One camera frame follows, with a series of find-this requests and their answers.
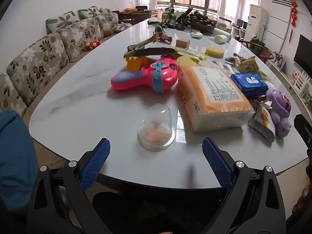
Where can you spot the floral fabric sofa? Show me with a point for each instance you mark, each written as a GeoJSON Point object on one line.
{"type": "Point", "coordinates": [36, 63]}

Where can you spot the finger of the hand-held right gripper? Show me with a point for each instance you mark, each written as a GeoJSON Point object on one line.
{"type": "Point", "coordinates": [304, 129]}

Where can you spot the green potted plant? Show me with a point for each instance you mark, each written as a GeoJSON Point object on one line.
{"type": "Point", "coordinates": [257, 44]}

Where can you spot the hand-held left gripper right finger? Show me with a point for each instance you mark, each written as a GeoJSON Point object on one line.
{"type": "Point", "coordinates": [217, 165]}

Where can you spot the clear glass dome cup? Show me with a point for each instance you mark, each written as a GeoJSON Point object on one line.
{"type": "Point", "coordinates": [156, 129]}

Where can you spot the silver snack packet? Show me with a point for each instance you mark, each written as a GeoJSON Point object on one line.
{"type": "Point", "coordinates": [264, 123]}

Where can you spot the floral throw pillow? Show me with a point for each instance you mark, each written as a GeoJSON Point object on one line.
{"type": "Point", "coordinates": [62, 20]}
{"type": "Point", "coordinates": [121, 27]}

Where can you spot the orange tissue pack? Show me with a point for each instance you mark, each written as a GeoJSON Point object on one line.
{"type": "Point", "coordinates": [214, 95]}

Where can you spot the wooden side table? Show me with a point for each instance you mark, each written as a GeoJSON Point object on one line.
{"type": "Point", "coordinates": [136, 13]}

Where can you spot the red plush toy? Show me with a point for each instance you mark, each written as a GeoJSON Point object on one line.
{"type": "Point", "coordinates": [92, 45]}

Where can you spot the blue cardboard box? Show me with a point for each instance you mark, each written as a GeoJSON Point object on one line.
{"type": "Point", "coordinates": [249, 83]}

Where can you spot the green box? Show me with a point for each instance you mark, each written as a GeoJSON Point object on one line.
{"type": "Point", "coordinates": [168, 17]}

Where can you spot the dark crumpled wrapper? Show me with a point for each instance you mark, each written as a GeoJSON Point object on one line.
{"type": "Point", "coordinates": [230, 59]}

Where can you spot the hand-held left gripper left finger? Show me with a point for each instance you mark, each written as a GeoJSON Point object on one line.
{"type": "Point", "coordinates": [95, 165]}

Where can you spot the white standing air conditioner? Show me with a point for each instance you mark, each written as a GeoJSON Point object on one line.
{"type": "Point", "coordinates": [257, 22]}

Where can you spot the oval yellow sponge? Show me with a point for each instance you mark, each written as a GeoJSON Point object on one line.
{"type": "Point", "coordinates": [214, 52]}

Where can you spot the black oblong strip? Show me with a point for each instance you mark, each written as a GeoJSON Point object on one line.
{"type": "Point", "coordinates": [156, 51]}

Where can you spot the purple plush toy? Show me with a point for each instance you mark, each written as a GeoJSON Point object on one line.
{"type": "Point", "coordinates": [280, 111]}

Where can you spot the black flat television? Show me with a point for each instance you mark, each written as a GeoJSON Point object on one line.
{"type": "Point", "coordinates": [303, 52]}

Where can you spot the pink toy gun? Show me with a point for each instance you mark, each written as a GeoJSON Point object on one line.
{"type": "Point", "coordinates": [146, 76]}

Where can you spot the red green snack wrapper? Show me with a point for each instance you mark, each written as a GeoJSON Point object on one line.
{"type": "Point", "coordinates": [162, 35]}

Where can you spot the computer monitors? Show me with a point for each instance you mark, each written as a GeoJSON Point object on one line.
{"type": "Point", "coordinates": [241, 24]}

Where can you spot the small flower pot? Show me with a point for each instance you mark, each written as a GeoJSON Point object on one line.
{"type": "Point", "coordinates": [278, 58]}

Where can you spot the large yellow sponge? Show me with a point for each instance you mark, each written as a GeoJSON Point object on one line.
{"type": "Point", "coordinates": [185, 60]}

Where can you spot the orange crumpled wrapper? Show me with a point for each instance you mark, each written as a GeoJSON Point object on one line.
{"type": "Point", "coordinates": [135, 63]}

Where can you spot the yellow food wrapper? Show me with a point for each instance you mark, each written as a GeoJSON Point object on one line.
{"type": "Point", "coordinates": [191, 52]}

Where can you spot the person's right hand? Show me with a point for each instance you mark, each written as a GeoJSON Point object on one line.
{"type": "Point", "coordinates": [304, 199]}

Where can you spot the orange plush toy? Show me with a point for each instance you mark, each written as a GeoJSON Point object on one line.
{"type": "Point", "coordinates": [108, 32]}

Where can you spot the clear plastic container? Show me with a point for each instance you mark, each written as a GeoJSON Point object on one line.
{"type": "Point", "coordinates": [223, 25]}

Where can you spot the small clear glass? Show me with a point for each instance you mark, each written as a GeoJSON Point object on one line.
{"type": "Point", "coordinates": [187, 29]}

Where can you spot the small cardboard box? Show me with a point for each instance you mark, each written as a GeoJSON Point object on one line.
{"type": "Point", "coordinates": [182, 43]}

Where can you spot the white tape roll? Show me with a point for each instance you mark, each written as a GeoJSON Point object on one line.
{"type": "Point", "coordinates": [196, 34]}

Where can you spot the white paper roll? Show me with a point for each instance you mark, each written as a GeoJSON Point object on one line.
{"type": "Point", "coordinates": [224, 31]}
{"type": "Point", "coordinates": [220, 39]}

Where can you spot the pile of dark items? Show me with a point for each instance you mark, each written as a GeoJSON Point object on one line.
{"type": "Point", "coordinates": [198, 22]}

